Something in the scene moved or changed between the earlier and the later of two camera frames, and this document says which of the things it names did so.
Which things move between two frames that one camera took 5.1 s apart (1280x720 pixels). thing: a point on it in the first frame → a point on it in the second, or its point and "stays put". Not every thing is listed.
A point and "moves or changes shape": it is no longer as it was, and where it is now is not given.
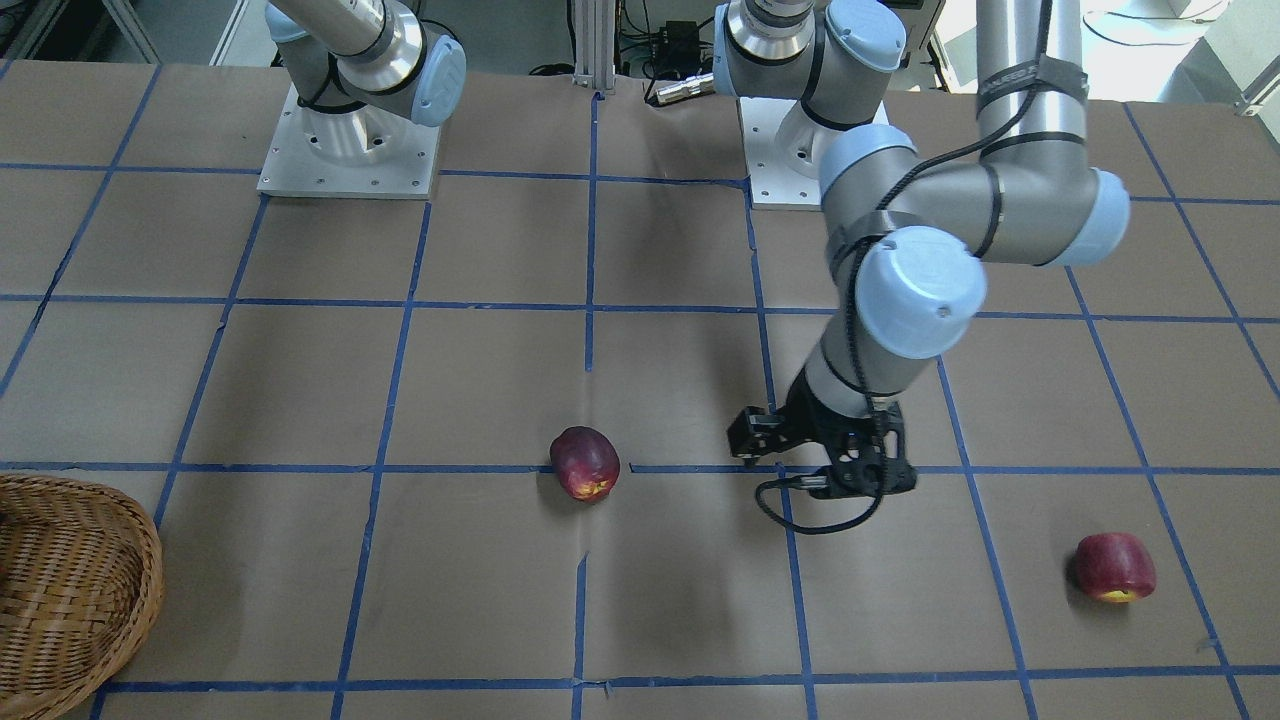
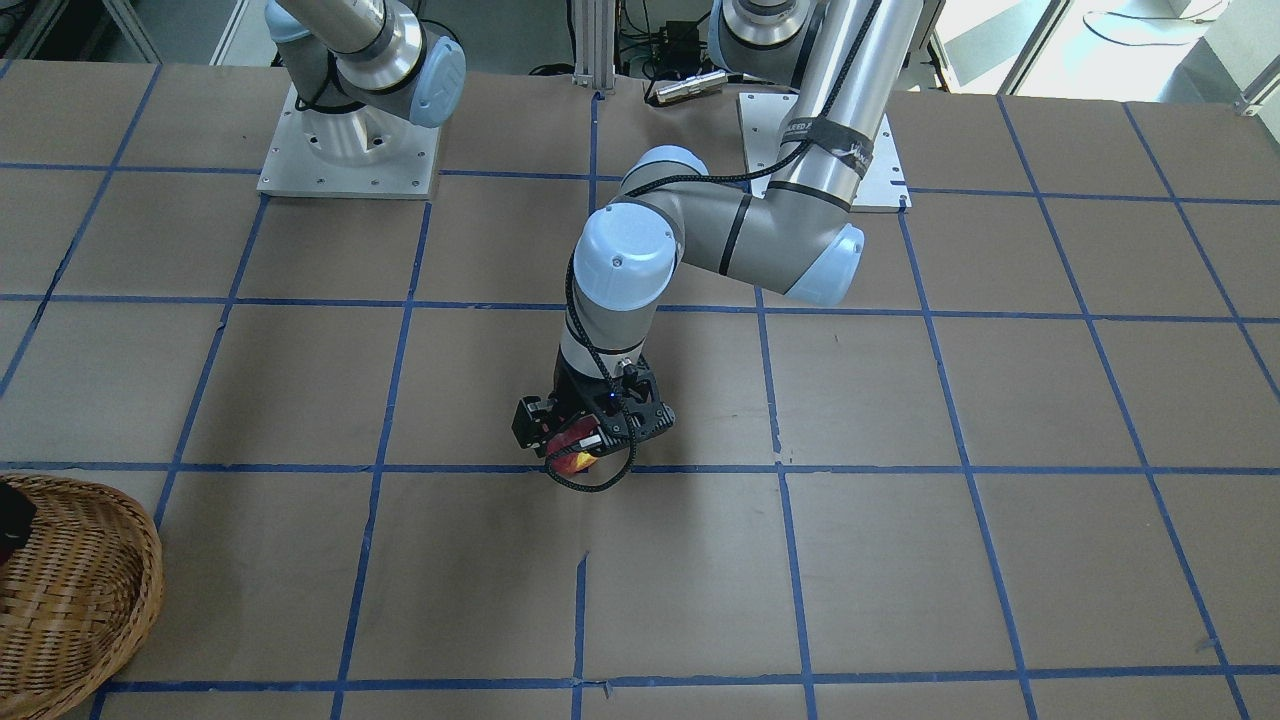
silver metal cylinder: (688, 86) stays put
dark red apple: (586, 462) moves or changes shape
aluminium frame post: (594, 38) stays put
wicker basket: (81, 581) stays put
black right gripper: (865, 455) → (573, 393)
